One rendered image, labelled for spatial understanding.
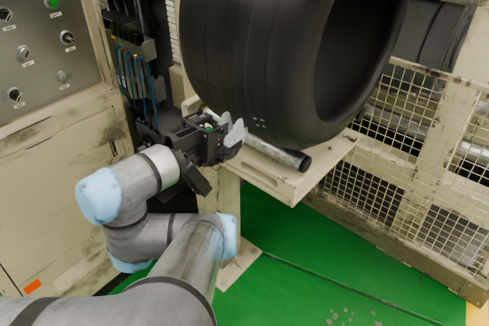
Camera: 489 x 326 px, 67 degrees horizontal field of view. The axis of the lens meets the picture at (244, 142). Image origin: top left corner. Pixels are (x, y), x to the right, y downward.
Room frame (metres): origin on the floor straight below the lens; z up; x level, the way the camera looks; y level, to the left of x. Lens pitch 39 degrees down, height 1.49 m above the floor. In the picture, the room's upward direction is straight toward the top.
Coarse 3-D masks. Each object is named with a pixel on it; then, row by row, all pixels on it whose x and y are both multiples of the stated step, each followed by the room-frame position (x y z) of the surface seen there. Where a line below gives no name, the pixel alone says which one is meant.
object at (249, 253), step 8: (248, 248) 1.06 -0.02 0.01; (256, 248) 1.06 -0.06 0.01; (240, 256) 1.01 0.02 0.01; (248, 256) 1.01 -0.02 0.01; (256, 256) 1.01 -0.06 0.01; (232, 264) 0.97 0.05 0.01; (248, 264) 0.97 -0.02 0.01; (224, 272) 0.93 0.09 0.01; (232, 272) 0.93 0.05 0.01; (240, 272) 0.93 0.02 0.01; (224, 280) 0.88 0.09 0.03; (232, 280) 0.89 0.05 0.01; (224, 288) 0.86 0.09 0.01
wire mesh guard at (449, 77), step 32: (416, 64) 0.98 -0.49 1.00; (448, 96) 0.91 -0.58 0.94; (480, 96) 0.86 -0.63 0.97; (480, 128) 0.84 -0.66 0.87; (352, 160) 1.05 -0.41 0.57; (320, 192) 1.12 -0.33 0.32; (352, 192) 1.03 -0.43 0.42; (448, 192) 0.84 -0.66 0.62; (480, 224) 0.76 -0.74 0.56; (480, 256) 0.73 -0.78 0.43
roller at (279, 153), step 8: (208, 112) 0.85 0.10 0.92; (216, 120) 0.82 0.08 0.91; (248, 136) 0.75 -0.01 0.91; (256, 136) 0.74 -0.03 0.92; (248, 144) 0.75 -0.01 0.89; (256, 144) 0.73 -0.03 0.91; (264, 144) 0.72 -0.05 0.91; (272, 144) 0.71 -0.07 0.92; (264, 152) 0.71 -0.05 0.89; (272, 152) 0.69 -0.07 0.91; (280, 152) 0.68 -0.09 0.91; (288, 152) 0.68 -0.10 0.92; (296, 152) 0.68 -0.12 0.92; (280, 160) 0.68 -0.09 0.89; (288, 160) 0.66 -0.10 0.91; (296, 160) 0.66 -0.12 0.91; (304, 160) 0.65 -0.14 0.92; (296, 168) 0.65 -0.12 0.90; (304, 168) 0.65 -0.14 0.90
